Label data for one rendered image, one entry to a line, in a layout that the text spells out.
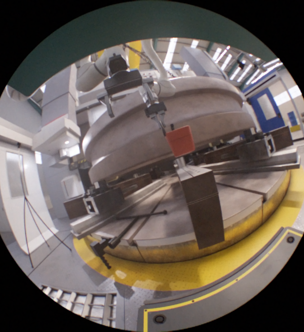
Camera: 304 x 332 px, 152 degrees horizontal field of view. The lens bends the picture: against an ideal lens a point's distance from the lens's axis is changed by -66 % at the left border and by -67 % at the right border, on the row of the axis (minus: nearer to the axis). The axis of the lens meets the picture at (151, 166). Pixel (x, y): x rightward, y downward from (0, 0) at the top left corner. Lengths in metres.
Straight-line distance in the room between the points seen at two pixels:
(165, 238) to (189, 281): 0.37
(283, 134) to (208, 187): 2.37
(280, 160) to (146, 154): 1.52
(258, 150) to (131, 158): 1.47
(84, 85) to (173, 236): 0.98
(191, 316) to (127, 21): 0.65
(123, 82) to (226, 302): 0.77
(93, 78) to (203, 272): 1.25
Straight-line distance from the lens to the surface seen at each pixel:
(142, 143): 1.25
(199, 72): 6.05
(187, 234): 0.79
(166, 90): 0.85
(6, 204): 2.84
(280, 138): 2.67
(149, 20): 0.22
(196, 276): 0.90
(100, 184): 1.56
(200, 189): 0.47
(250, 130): 1.60
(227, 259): 0.95
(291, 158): 1.47
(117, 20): 0.21
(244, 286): 0.49
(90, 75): 0.58
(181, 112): 1.46
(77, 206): 2.55
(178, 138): 0.57
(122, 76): 0.44
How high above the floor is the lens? 0.77
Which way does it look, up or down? 1 degrees up
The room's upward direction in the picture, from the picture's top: 19 degrees counter-clockwise
